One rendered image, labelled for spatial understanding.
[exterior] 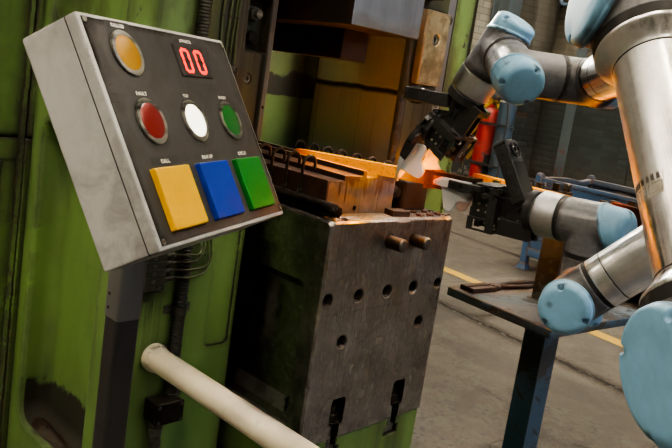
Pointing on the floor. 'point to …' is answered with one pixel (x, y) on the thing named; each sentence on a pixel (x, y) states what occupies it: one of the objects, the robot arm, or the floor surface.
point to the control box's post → (118, 355)
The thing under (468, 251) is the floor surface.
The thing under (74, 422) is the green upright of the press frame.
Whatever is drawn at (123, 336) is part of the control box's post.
